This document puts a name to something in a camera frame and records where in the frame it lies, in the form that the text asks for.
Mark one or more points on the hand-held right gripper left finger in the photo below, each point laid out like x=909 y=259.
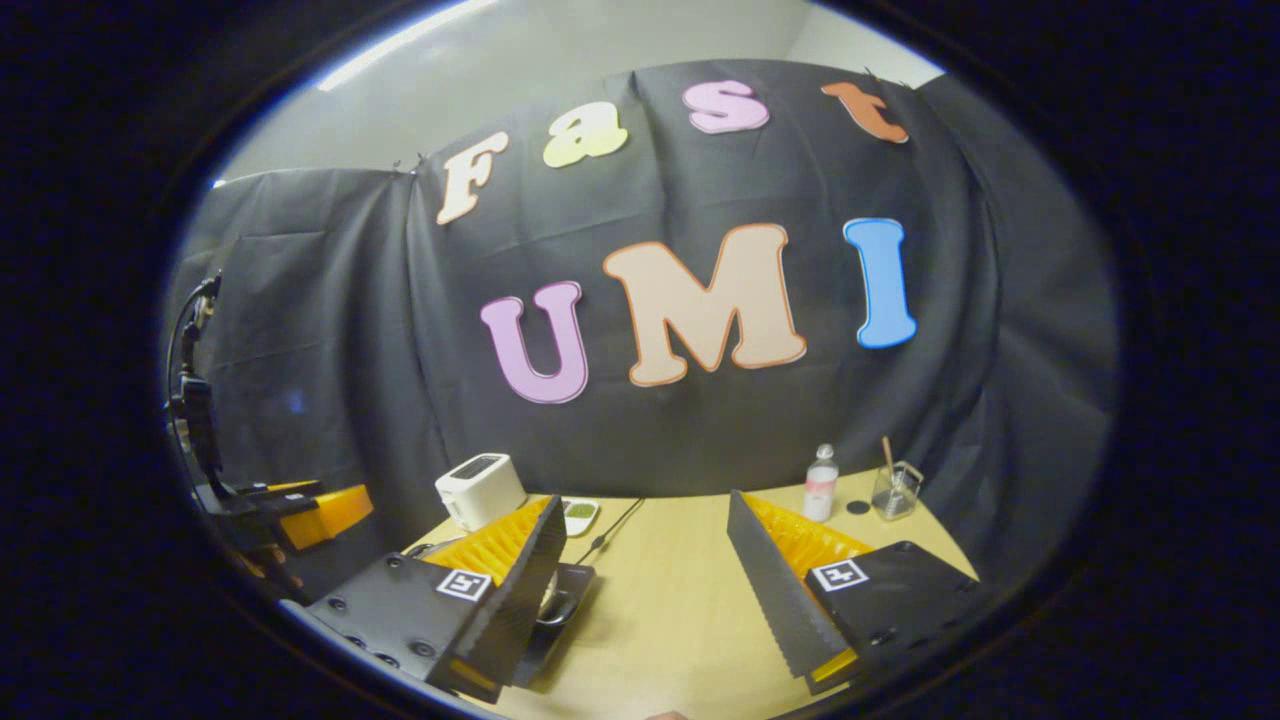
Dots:
x=520 y=590

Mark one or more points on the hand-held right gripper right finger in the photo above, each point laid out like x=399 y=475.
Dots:
x=770 y=590

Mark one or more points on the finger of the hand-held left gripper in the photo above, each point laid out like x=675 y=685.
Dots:
x=280 y=490
x=330 y=515

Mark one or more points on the steel pot with beans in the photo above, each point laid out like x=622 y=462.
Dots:
x=558 y=600

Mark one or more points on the black induction cooktop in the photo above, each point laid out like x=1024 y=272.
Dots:
x=560 y=645

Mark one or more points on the white toaster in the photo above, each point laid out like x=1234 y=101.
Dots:
x=480 y=492

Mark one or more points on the clear bottle with pink label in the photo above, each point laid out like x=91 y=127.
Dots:
x=820 y=490

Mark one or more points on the clear glass cup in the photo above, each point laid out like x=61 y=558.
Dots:
x=895 y=495

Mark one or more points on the black backdrop cloth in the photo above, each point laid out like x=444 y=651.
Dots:
x=350 y=300

